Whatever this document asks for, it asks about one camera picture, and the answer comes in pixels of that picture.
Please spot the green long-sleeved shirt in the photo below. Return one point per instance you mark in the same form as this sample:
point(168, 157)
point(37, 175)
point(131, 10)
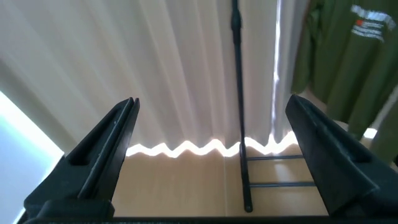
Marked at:
point(348, 68)

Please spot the black clothes rack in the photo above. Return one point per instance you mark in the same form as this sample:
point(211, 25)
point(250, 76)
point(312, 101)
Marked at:
point(239, 93)

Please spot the window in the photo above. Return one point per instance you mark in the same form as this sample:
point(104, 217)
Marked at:
point(18, 161)

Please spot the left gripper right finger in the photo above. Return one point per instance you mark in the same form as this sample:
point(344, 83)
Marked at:
point(342, 168)

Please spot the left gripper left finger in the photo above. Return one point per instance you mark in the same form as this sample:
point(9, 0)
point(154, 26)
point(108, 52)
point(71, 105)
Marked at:
point(81, 174)

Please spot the beige curtain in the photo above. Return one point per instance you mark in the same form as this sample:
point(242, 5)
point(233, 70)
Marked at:
point(124, 62)

